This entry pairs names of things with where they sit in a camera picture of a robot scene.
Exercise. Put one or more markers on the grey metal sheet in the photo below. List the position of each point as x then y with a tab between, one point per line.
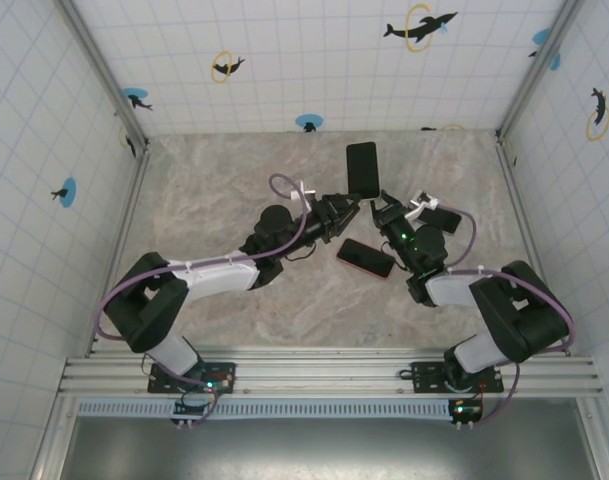
334	450

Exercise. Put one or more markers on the aluminium frame leg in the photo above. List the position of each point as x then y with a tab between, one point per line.
596	440
54	440

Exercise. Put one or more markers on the small black circuit board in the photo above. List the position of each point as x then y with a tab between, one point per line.
184	410
466	411

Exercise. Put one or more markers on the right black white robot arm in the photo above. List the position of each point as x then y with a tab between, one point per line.
524	320

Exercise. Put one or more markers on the long aluminium rail beam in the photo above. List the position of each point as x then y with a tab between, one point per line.
324	372

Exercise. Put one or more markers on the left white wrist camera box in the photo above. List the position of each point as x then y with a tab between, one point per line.
304	192

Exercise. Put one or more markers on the aluminium side rail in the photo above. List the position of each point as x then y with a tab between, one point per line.
530	235
127	225

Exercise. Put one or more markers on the aluminium corner post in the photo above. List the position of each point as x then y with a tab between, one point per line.
527	95
107	75

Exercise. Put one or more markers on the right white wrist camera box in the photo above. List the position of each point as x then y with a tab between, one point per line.
424	204

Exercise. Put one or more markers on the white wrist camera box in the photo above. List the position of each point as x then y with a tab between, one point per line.
424	204
304	192

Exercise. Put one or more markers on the seal blue circle sticker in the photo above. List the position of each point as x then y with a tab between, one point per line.
309	120
133	94
541	36
70	192

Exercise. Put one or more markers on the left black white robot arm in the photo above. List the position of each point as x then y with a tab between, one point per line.
144	305

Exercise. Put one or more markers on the black phone red case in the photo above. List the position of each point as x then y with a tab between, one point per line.
364	270

